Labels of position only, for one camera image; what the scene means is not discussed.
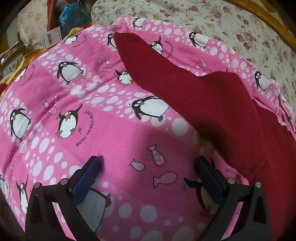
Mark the floral bedsheet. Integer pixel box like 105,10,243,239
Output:
91,0,296,103

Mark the wooden furniture frame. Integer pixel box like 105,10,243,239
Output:
0,38,25,76

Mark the white paper tag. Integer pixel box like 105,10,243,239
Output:
44,29,62,48

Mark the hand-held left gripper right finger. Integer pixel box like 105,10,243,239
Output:
195,157,272,241

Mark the blue plastic bag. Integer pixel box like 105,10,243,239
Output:
58,4,87,36

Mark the dark red garment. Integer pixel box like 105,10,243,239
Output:
114,32,296,241

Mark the orange checkered plush mat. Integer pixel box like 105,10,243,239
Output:
243,0,288,35

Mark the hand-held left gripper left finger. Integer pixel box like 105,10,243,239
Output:
25,156,101,241

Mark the pink penguin print blanket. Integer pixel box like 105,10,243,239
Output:
0,16,296,241

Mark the floral pillow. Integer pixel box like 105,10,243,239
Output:
18,4,50,45

